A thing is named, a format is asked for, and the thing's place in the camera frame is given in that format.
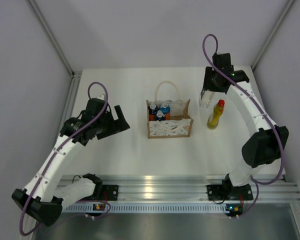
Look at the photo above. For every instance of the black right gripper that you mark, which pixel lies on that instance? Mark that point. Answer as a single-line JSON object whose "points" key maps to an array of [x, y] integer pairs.
{"points": [[209, 72]]}

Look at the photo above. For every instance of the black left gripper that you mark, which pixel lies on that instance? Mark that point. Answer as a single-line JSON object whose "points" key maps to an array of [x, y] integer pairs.
{"points": [[117, 126]]}

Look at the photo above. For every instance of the clear square bottle grey cap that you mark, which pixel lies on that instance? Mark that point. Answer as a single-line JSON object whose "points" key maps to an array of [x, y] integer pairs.
{"points": [[205, 98]]}

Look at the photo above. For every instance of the yellow dish soap bottle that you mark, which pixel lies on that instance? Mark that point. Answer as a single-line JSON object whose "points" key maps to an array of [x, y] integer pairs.
{"points": [[214, 118]]}

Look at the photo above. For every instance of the light blue pump bottle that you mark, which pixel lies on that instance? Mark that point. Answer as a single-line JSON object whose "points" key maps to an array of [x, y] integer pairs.
{"points": [[165, 108]]}

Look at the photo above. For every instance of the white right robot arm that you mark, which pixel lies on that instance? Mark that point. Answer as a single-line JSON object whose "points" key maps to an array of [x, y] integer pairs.
{"points": [[266, 138]]}

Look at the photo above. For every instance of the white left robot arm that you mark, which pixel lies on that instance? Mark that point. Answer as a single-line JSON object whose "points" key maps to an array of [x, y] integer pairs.
{"points": [[40, 198]]}

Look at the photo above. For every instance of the jute canvas tote bag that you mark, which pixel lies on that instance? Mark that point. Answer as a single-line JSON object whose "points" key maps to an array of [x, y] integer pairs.
{"points": [[180, 123]]}

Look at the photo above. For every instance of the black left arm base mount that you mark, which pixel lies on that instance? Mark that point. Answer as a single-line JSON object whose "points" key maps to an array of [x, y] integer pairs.
{"points": [[109, 192]]}

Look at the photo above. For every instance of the slotted grey cable duct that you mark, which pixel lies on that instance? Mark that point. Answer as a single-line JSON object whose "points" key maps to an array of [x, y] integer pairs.
{"points": [[206, 208]]}

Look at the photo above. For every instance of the right aluminium corner post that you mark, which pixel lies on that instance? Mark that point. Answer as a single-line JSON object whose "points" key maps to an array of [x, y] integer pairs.
{"points": [[279, 21]]}

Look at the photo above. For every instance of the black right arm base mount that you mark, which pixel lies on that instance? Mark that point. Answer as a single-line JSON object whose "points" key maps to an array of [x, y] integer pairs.
{"points": [[216, 193]]}

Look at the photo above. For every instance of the aluminium corner frame post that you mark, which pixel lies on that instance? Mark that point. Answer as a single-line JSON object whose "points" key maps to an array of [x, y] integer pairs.
{"points": [[38, 14]]}

